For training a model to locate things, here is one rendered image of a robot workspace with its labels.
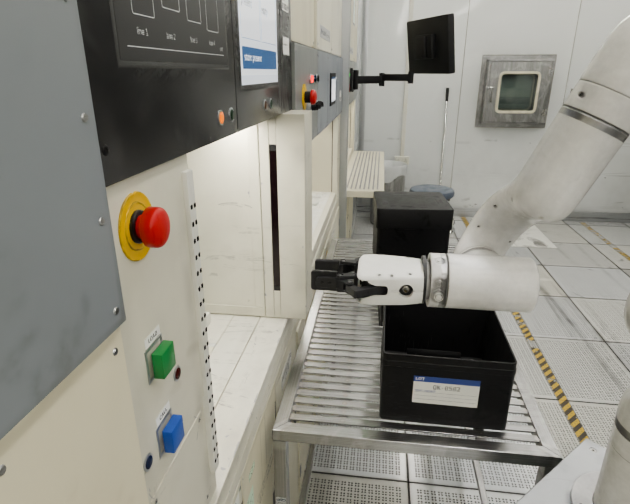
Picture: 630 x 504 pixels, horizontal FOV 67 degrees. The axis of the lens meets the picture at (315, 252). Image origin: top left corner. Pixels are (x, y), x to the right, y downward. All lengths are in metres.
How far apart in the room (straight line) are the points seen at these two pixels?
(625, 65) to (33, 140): 0.63
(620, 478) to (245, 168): 0.95
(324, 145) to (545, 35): 3.28
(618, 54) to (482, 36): 4.61
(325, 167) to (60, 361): 2.32
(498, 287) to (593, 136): 0.23
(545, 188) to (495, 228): 0.15
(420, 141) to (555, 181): 4.60
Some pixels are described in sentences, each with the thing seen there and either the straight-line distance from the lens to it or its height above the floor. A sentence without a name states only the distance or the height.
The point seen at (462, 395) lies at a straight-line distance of 1.11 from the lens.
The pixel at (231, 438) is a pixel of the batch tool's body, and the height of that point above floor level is 0.87.
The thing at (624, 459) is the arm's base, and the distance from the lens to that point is 0.97.
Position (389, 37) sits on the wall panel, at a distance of 5.22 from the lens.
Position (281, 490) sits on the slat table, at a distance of 1.23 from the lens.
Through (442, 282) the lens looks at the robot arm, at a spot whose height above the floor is 1.20.
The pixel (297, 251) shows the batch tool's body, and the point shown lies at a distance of 1.21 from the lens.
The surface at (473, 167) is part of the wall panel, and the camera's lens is 5.39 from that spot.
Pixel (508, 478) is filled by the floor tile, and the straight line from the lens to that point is 2.20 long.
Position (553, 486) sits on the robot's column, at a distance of 1.10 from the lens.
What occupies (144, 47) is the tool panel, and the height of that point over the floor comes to 1.51.
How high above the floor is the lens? 1.49
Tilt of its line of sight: 21 degrees down
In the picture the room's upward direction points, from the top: straight up
